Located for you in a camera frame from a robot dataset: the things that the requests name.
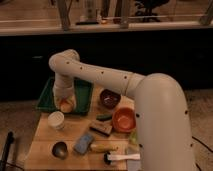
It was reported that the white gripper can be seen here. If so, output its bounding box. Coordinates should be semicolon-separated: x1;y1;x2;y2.
53;74;77;111

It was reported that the brown wooden block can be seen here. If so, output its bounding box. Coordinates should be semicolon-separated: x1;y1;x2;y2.
89;120;112;136

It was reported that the black pole stand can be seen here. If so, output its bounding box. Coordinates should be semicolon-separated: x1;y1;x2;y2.
0;132;14;171

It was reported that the green cucumber piece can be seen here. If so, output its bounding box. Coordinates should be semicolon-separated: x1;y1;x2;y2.
96;114;112;121

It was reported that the white handled brush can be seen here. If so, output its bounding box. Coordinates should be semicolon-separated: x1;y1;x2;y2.
104;153;140;165

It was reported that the orange bowl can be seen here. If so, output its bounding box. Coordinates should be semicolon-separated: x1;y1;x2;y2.
112;107;136;133

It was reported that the green plastic tray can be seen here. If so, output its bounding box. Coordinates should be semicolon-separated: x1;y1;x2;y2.
36;77;93;116

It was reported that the black office chair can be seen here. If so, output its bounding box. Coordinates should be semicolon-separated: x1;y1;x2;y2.
134;0;170;23

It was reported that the black floor cable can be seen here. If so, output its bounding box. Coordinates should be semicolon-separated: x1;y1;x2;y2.
191;134;213;171

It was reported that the metal cup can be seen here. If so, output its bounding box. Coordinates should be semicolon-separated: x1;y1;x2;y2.
52;142;68;160

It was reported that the blue sponge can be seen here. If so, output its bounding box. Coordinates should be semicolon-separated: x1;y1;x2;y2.
73;133;94;155

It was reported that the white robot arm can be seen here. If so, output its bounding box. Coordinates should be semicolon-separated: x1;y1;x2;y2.
49;49;196;171

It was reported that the white paper cup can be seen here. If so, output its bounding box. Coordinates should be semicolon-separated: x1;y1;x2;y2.
48;111;65;130

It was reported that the grey cloth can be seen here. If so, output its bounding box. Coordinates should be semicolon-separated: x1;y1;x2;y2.
125;147;141;171

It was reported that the green cup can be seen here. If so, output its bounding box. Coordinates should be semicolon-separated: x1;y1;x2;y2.
129;130;138;145

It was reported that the dark brown bowl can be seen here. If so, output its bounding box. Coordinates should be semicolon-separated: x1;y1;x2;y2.
100;89;121;109

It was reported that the red yellow apple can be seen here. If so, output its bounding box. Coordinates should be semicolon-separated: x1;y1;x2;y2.
60;101;73;113

